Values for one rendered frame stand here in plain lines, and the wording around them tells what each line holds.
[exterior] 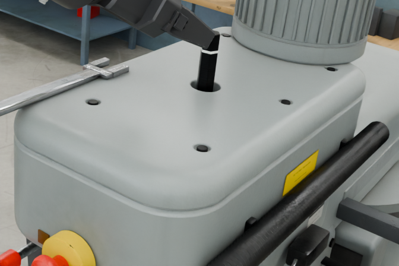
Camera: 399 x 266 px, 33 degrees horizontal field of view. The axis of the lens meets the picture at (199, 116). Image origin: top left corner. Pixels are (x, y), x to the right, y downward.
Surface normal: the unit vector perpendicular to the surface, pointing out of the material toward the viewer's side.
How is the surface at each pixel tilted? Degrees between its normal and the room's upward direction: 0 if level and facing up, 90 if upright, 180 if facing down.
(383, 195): 0
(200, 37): 90
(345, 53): 90
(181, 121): 0
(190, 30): 90
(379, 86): 4
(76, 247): 26
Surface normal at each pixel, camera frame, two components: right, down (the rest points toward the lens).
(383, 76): 0.11, -0.90
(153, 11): -0.63, -0.30
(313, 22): -0.05, 0.43
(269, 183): 0.83, 0.33
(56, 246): -0.55, 0.30
